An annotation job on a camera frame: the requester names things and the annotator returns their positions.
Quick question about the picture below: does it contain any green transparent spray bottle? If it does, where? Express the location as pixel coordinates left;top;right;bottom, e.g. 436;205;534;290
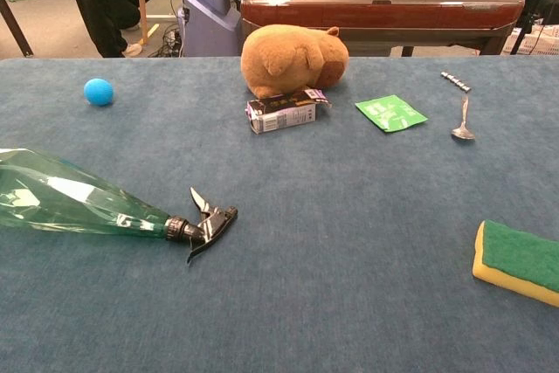
0;148;239;265

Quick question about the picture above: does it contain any lavender robot base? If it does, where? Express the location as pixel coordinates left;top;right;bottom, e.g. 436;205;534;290
177;0;243;58

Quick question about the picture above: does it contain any purple black drink carton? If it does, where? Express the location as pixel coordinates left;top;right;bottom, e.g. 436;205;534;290
245;88;332;135

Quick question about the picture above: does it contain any brown capybara plush toy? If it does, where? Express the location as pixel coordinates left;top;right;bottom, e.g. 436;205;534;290
240;24;350;100

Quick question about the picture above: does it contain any green foil sachet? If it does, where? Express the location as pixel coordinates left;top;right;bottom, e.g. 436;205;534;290
355;94;429;134

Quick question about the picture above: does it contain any brown mahjong table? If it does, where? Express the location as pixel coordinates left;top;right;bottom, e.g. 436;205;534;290
240;0;526;58

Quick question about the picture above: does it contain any silver metal spoon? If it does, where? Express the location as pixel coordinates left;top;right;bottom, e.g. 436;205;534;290
451;94;476;142

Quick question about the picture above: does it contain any blue foam ball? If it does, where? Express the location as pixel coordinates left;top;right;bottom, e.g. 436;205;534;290
83;78;114;107

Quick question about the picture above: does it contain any yellow green scrub sponge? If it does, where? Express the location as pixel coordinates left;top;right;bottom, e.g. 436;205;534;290
472;219;559;307

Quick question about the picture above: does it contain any white plastic crate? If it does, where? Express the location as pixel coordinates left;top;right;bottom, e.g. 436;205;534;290
501;23;559;56

